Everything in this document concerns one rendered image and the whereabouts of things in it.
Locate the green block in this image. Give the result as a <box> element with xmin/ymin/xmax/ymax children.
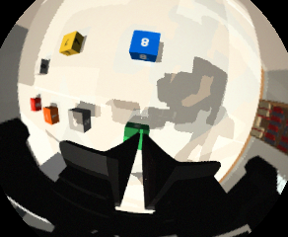
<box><xmin>123</xmin><ymin>121</ymin><xmax>149</xmax><ymax>150</ymax></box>

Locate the yellow block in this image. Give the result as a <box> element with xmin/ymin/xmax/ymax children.
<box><xmin>58</xmin><ymin>31</ymin><xmax>85</xmax><ymax>56</ymax></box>

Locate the red block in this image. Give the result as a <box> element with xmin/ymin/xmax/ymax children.
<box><xmin>30</xmin><ymin>96</ymin><xmax>41</xmax><ymax>112</ymax></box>

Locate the orange block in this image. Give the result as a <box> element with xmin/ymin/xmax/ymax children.
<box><xmin>42</xmin><ymin>106</ymin><xmax>60</xmax><ymax>125</ymax></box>

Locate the blue block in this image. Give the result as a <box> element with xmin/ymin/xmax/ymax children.
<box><xmin>129</xmin><ymin>31</ymin><xmax>161</xmax><ymax>62</ymax></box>

